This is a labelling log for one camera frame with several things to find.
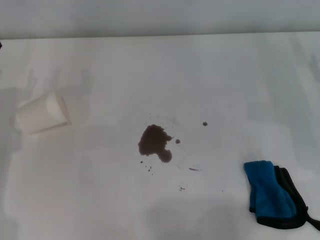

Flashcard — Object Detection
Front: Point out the dark brown liquid puddle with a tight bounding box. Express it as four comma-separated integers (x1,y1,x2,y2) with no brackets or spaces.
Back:
137,124,175,163

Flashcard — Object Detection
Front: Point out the white paper cup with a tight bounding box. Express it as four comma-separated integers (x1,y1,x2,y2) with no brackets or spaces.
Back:
15,91,72,135

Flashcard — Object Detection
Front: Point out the blue rag with black trim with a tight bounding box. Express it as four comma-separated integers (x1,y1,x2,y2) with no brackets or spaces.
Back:
243,160,320,225

